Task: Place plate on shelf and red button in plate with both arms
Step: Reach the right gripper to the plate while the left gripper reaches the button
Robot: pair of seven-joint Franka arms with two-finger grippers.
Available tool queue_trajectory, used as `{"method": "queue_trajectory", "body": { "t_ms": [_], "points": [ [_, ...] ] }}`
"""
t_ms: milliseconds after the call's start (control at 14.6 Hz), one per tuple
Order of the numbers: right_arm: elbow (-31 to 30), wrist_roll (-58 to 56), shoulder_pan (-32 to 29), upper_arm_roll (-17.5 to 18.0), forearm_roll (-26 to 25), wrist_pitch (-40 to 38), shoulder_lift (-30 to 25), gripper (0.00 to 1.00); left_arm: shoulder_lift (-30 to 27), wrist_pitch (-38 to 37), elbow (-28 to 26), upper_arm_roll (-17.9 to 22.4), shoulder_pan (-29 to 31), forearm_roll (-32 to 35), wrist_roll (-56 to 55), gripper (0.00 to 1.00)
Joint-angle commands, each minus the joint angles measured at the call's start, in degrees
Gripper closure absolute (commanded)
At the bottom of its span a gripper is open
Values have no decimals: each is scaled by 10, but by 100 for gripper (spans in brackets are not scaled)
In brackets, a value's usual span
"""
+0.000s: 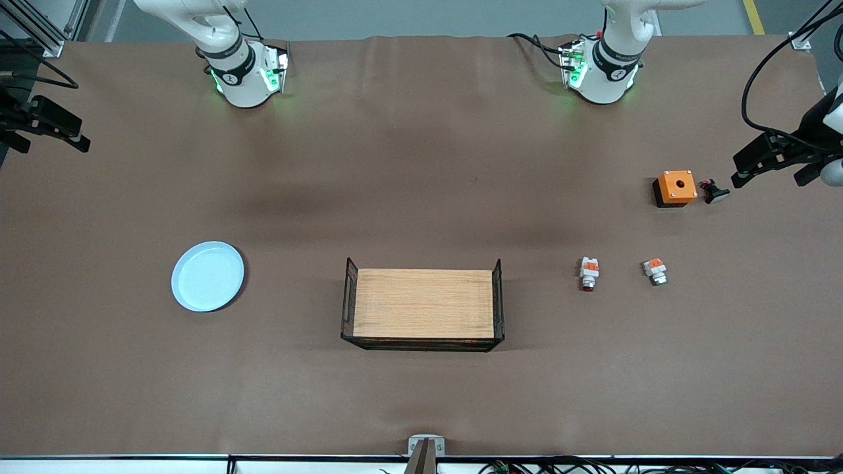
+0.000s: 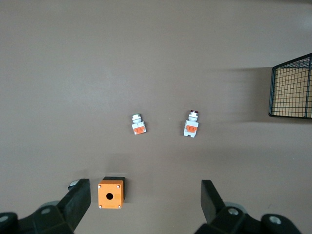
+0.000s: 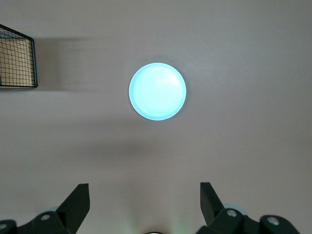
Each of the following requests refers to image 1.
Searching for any light blue round plate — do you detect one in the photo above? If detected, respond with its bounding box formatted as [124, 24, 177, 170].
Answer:
[171, 241, 246, 313]

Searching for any small black red button part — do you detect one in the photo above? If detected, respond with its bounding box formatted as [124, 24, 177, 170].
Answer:
[699, 178, 732, 205]

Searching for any orange button box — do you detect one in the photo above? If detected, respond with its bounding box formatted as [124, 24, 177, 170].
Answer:
[652, 170, 699, 209]

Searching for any brown table cover sheet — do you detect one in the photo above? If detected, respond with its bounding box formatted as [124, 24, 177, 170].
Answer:
[0, 34, 843, 458]

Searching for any aluminium frame profile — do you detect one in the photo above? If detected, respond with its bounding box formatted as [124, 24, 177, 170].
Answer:
[789, 0, 843, 51]
[0, 0, 90, 59]

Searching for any black base cable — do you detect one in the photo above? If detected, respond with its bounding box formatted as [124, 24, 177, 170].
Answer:
[506, 32, 568, 70]

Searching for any black cable bundle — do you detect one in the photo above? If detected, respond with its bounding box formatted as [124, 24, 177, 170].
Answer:
[477, 457, 843, 474]

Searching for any white table edge rail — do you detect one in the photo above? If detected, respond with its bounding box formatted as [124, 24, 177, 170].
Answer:
[0, 454, 843, 474]

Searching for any wooden tray with wire sides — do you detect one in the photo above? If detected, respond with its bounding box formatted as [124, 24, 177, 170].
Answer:
[340, 257, 506, 353]

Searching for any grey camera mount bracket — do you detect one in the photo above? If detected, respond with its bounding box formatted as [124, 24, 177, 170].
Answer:
[403, 434, 447, 474]

